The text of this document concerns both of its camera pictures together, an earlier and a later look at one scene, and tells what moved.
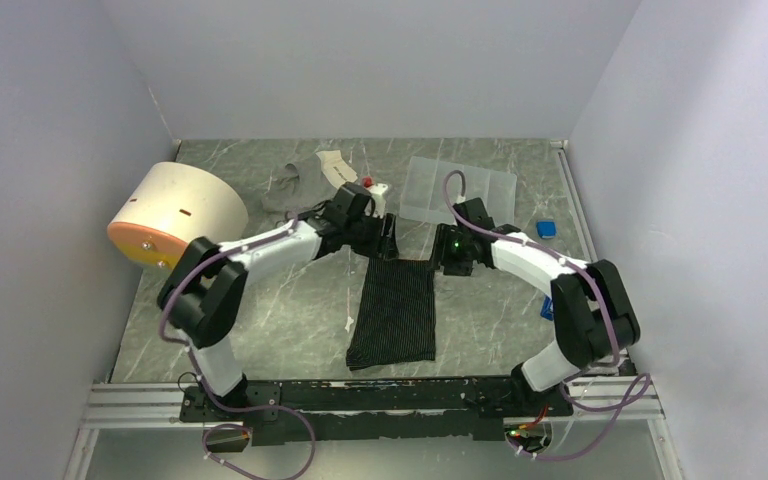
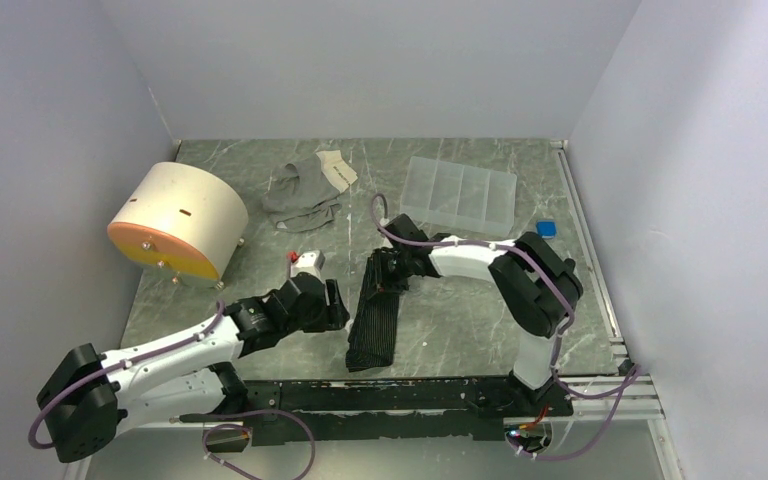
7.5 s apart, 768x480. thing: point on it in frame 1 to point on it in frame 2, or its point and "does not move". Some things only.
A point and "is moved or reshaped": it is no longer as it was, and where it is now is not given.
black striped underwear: [396, 319] is moved or reshaped
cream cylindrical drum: [169, 206] does not move
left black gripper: [390, 248] to [333, 315]
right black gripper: [444, 234] to [379, 281]
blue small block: [546, 228] does not move
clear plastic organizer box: [423, 195] does not move
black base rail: [377, 411] does not move
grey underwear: [305, 180] does not move
